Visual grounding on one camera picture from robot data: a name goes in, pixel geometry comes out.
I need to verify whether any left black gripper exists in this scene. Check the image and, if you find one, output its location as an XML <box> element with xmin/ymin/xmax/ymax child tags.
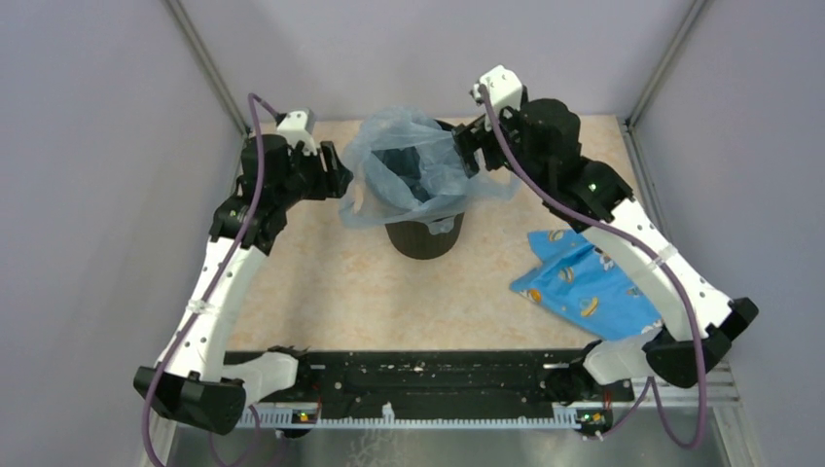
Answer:
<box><xmin>274</xmin><ymin>140</ymin><xmax>353</xmax><ymax>209</ymax></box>

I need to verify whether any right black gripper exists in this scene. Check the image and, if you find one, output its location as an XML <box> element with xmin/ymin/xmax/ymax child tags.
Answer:
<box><xmin>451</xmin><ymin>99</ymin><xmax>550</xmax><ymax>196</ymax></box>

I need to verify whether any translucent blue trash bag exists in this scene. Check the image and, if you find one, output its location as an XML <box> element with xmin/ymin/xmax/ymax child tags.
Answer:
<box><xmin>339</xmin><ymin>106</ymin><xmax>520</xmax><ymax>234</ymax></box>

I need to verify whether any black plastic trash bin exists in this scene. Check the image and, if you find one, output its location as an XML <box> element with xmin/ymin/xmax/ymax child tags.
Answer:
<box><xmin>360</xmin><ymin>120</ymin><xmax>469</xmax><ymax>260</ymax></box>

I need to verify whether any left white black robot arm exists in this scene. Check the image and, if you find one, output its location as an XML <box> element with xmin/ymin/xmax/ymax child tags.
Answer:
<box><xmin>133</xmin><ymin>134</ymin><xmax>353</xmax><ymax>435</ymax></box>

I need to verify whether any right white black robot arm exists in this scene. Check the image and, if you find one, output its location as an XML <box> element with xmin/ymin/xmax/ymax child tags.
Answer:
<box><xmin>452</xmin><ymin>98</ymin><xmax>758</xmax><ymax>401</ymax></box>

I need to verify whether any blue patterned cloth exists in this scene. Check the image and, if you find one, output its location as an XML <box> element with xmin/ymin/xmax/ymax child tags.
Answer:
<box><xmin>510</xmin><ymin>229</ymin><xmax>663</xmax><ymax>341</ymax></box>

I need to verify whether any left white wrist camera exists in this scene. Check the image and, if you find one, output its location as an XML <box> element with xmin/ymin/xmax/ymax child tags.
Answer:
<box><xmin>275</xmin><ymin>108</ymin><xmax>318</xmax><ymax>156</ymax></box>

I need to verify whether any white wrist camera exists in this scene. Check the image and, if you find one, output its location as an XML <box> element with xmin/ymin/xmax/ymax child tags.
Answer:
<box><xmin>275</xmin><ymin>108</ymin><xmax>318</xmax><ymax>156</ymax></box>
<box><xmin>469</xmin><ymin>64</ymin><xmax>526</xmax><ymax>115</ymax></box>

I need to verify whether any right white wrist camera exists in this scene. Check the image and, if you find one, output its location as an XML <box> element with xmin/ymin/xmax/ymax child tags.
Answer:
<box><xmin>469</xmin><ymin>64</ymin><xmax>526</xmax><ymax>115</ymax></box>

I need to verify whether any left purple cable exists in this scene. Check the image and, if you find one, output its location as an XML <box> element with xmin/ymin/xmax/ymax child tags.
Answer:
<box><xmin>140</xmin><ymin>92</ymin><xmax>288</xmax><ymax>467</ymax></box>

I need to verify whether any purple cable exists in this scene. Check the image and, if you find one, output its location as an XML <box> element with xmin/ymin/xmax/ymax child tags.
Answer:
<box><xmin>140</xmin><ymin>92</ymin><xmax>288</xmax><ymax>467</ymax></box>
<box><xmin>475</xmin><ymin>84</ymin><xmax>709</xmax><ymax>450</ymax></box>

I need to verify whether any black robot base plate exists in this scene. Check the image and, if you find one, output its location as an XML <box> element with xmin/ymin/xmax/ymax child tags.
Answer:
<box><xmin>263</xmin><ymin>349</ymin><xmax>635</xmax><ymax>419</ymax></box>

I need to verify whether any white cable duct rail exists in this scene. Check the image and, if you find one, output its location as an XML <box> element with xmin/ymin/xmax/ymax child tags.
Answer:
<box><xmin>236</xmin><ymin>403</ymin><xmax>608</xmax><ymax>432</ymax></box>

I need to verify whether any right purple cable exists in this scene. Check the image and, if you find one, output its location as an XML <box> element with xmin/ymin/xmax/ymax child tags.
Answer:
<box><xmin>475</xmin><ymin>84</ymin><xmax>709</xmax><ymax>450</ymax></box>

